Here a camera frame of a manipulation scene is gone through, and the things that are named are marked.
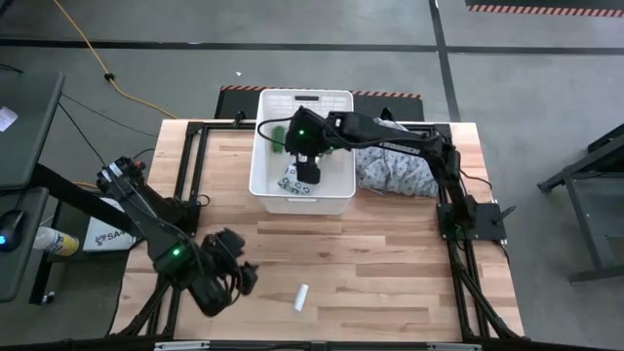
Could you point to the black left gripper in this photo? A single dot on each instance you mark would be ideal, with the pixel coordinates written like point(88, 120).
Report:
point(217, 265)

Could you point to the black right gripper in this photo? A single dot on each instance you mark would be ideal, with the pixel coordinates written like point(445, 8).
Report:
point(304, 139)

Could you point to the white printed wipes packet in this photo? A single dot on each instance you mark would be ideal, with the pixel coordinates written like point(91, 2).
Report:
point(290, 184)

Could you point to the green cylinder roll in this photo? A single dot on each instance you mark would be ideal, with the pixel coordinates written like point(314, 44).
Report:
point(278, 144)

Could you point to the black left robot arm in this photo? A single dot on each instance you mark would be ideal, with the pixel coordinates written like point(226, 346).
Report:
point(146, 219)

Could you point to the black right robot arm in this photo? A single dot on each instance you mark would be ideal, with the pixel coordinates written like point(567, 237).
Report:
point(404, 146)

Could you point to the white plastic basket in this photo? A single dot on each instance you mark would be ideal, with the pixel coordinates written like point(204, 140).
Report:
point(331, 185)

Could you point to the small white tube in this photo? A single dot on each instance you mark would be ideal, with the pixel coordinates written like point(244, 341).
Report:
point(300, 297)

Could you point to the grey patterned cloth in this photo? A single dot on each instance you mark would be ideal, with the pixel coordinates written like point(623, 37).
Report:
point(390, 170)

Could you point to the black clamp knob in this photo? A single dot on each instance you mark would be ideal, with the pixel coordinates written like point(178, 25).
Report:
point(239, 118)
point(386, 113)

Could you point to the black hazard-striped floor mat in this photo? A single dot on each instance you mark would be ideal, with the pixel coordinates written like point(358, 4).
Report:
point(234, 105)

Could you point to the white printed cardboard box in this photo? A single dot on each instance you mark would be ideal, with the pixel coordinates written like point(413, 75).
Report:
point(100, 239)

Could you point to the black desk leg bar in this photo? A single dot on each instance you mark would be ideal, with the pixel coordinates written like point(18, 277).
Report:
point(73, 195)

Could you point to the white yellow spray bottle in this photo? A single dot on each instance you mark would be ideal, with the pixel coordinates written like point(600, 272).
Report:
point(56, 241)

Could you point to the black computer mouse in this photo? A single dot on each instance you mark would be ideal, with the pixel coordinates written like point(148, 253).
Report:
point(11, 229)

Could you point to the grey desk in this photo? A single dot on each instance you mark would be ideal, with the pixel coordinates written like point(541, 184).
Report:
point(24, 146)

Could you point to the white paper note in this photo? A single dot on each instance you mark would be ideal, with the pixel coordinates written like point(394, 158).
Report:
point(7, 118)

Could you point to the orange black hazard strip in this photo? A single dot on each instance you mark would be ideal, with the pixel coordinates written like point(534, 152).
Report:
point(536, 10)

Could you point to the dark grey metal table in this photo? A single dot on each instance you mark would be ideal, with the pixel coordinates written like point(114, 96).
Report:
point(609, 148)

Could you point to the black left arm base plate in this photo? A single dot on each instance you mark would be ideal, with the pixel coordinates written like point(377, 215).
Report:
point(189, 219)

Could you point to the black aluminium table frame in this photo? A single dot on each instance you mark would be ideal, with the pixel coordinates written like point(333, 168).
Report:
point(214, 125)

